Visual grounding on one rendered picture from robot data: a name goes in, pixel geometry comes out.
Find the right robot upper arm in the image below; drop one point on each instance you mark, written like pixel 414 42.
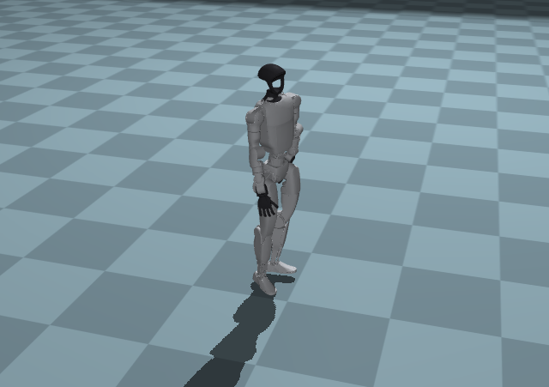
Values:
pixel 254 118

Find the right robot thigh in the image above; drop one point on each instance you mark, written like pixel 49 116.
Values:
pixel 267 224

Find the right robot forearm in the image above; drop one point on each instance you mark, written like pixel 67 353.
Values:
pixel 257 169

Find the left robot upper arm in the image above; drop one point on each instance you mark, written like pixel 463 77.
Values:
pixel 298 128

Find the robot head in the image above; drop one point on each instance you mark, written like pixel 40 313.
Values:
pixel 270 73

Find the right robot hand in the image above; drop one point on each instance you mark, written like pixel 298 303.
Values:
pixel 264 202

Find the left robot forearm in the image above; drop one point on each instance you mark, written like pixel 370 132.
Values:
pixel 294 149

